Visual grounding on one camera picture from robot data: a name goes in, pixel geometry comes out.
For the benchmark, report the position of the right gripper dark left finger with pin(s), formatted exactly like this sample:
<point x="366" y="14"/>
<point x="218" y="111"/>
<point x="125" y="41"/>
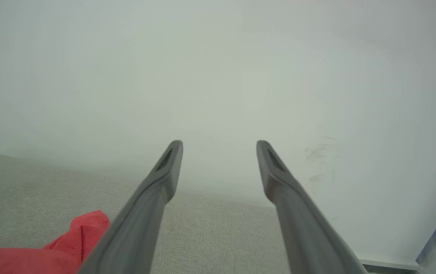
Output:
<point x="138" y="228"/>

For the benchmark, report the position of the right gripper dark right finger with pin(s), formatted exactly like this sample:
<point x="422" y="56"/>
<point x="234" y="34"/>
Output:
<point x="305" y="236"/>

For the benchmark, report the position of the red and white basketball jersey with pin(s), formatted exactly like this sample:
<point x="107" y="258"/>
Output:
<point x="19" y="260"/>

